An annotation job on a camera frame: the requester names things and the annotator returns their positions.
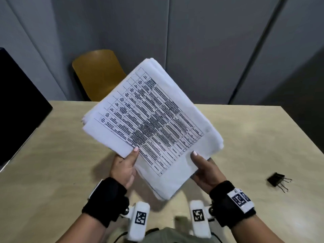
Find black wrist strap with markers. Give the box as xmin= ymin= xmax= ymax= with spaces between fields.
xmin=209 ymin=181 xmax=257 ymax=230
xmin=81 ymin=177 xmax=130 ymax=227

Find black monitor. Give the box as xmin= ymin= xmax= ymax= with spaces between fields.
xmin=0 ymin=47 xmax=53 ymax=172

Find pile of printed papers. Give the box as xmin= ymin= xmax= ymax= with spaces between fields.
xmin=81 ymin=58 xmax=224 ymax=201

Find yellow chair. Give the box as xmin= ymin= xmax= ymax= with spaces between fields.
xmin=72 ymin=50 xmax=127 ymax=102

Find person's left hand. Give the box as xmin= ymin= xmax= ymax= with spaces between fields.
xmin=109 ymin=146 xmax=140 ymax=191

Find person's right hand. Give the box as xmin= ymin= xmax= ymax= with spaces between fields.
xmin=190 ymin=151 xmax=227 ymax=195

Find olive green shirt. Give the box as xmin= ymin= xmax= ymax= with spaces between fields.
xmin=144 ymin=227 xmax=221 ymax=243

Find white wrist camera with marker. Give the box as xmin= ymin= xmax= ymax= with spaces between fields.
xmin=190 ymin=200 xmax=216 ymax=238
xmin=120 ymin=201 xmax=150 ymax=242

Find black binder clip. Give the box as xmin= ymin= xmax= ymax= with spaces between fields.
xmin=267 ymin=172 xmax=293 ymax=193

